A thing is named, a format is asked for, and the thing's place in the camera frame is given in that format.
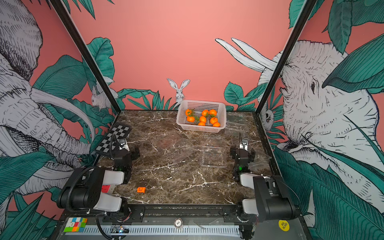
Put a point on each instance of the small circuit board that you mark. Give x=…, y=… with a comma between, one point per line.
x=120, y=230

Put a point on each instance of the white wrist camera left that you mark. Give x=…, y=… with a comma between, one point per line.
x=123, y=145

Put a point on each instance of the black white checkerboard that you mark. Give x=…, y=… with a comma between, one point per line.
x=110, y=141

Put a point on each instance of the red cube on table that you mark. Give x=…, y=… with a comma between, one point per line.
x=108, y=189

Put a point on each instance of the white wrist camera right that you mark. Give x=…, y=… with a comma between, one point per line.
x=244, y=144

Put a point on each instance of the small orange block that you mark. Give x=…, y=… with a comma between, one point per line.
x=141, y=190

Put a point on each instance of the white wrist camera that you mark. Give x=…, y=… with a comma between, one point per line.
x=244, y=144
x=123, y=145

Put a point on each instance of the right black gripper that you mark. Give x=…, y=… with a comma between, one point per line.
x=235, y=152

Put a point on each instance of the colourful cube on rail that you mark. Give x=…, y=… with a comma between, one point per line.
x=75, y=225

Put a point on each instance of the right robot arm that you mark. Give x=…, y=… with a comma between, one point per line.
x=272, y=199

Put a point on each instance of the yellow round sticker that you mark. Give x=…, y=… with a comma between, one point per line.
x=284, y=225

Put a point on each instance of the white plastic basket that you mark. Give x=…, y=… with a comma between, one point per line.
x=197, y=107

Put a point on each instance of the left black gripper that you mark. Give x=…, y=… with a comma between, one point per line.
x=134, y=153

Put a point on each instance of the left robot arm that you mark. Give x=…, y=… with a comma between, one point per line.
x=83, y=190

